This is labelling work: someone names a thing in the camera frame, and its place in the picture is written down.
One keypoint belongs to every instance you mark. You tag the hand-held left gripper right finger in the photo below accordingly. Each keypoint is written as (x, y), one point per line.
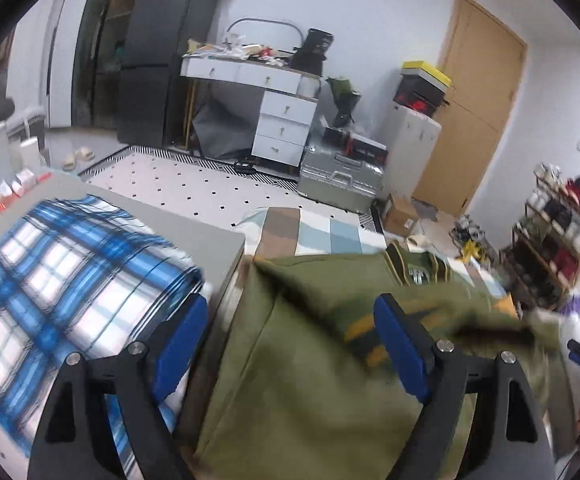
(399, 350)

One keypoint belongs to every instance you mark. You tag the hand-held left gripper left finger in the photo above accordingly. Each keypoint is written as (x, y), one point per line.
(185, 340)

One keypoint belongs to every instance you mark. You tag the olive green jacket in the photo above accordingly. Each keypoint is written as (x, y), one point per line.
(295, 360)

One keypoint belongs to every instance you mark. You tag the wooden shoe rack with shoes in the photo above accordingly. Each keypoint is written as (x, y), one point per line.
(554, 240)

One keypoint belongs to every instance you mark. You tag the floor clutter pile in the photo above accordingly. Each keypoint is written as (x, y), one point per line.
(472, 240)

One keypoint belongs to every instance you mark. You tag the cardboard box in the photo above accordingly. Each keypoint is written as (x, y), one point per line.
(400, 215)

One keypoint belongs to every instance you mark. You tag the checked bed sheet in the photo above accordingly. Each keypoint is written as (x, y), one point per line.
(320, 232)

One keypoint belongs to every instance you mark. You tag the blue plaid shirt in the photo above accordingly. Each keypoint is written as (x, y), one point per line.
(45, 280)

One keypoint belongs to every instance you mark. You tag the black white patterned rug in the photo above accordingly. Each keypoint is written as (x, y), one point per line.
(170, 180)

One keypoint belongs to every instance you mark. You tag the silver hard suitcase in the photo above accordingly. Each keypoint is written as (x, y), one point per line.
(335, 175)

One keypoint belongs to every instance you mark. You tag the white hard suitcase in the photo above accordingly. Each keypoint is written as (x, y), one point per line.
(412, 145)

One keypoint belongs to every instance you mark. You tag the black red box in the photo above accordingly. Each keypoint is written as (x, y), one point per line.
(359, 142)

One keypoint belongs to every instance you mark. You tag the beige slipper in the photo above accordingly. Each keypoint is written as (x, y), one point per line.
(71, 161)
(86, 153)

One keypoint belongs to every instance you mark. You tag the grey fabric cover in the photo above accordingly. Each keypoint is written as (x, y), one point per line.
(225, 130)

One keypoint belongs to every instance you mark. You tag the white desk with drawers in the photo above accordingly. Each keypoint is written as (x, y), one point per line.
(282, 130)

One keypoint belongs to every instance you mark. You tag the white cup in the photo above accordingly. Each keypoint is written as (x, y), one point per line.
(29, 154)

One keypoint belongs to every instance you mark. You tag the red black shoebox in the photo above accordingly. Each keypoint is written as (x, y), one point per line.
(417, 100)

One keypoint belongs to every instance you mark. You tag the green wrapped bouquet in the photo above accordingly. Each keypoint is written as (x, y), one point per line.
(342, 95)

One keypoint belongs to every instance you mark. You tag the wooden door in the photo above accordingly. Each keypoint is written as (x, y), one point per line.
(479, 100)

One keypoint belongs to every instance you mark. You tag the yellow shoebox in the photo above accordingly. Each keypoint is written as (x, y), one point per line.
(427, 71)

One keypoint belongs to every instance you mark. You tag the black refrigerator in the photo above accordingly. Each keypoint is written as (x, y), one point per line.
(155, 60)

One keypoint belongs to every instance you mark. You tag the desk clutter pile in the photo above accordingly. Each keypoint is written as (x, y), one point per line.
(240, 51)

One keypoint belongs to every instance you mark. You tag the black paper bag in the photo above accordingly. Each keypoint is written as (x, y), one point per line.
(312, 50)

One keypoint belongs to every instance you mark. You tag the arched metal frame mirror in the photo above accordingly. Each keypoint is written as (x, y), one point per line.
(265, 22)

